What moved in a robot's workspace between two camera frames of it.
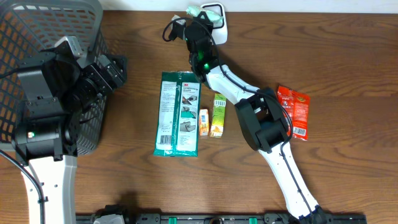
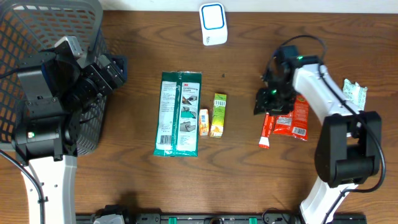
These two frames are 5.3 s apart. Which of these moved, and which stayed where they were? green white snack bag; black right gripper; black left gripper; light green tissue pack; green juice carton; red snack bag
Moved: black right gripper; light green tissue pack
Stayed: red snack bag; green juice carton; green white snack bag; black left gripper
